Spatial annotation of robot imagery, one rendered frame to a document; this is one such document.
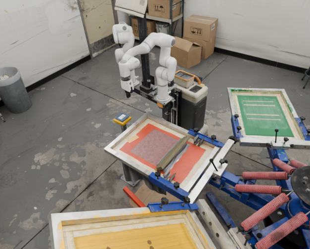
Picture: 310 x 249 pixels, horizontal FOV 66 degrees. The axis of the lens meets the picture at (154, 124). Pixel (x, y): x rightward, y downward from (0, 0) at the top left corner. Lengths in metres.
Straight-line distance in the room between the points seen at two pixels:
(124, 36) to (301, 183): 1.64
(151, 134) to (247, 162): 1.57
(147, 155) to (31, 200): 1.72
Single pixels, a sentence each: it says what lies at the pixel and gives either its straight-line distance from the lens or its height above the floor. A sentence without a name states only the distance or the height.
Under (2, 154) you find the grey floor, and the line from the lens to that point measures 4.00.
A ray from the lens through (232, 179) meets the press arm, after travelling 1.79.
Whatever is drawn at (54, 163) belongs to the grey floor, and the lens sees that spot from 3.51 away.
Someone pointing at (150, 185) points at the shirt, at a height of 0.72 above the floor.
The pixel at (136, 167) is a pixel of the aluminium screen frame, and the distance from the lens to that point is 1.88.
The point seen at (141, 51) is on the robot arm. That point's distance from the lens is 1.88.
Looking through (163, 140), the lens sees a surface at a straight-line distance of 2.10.
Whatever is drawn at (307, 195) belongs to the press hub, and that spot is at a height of 1.31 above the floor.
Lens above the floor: 2.46
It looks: 42 degrees down
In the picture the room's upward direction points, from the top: 4 degrees counter-clockwise
